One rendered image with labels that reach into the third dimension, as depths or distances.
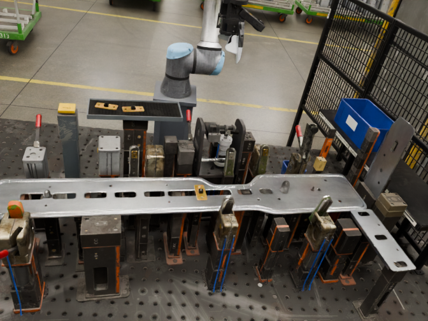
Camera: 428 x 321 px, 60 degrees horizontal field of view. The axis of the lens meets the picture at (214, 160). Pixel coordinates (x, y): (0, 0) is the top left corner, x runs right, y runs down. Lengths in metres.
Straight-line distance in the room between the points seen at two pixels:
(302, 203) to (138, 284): 0.69
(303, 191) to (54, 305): 1.00
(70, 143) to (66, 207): 0.37
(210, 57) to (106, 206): 0.84
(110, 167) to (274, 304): 0.80
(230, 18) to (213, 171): 0.61
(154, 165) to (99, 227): 0.35
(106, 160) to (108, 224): 0.29
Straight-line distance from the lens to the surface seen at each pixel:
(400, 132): 1.57
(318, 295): 1.61
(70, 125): 1.56
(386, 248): 1.47
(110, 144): 1.42
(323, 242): 1.40
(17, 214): 1.25
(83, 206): 1.33
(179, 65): 1.75
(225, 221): 1.24
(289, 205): 1.45
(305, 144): 1.59
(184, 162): 1.50
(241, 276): 1.56
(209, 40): 1.77
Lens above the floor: 1.91
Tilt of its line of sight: 35 degrees down
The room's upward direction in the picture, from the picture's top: 11 degrees clockwise
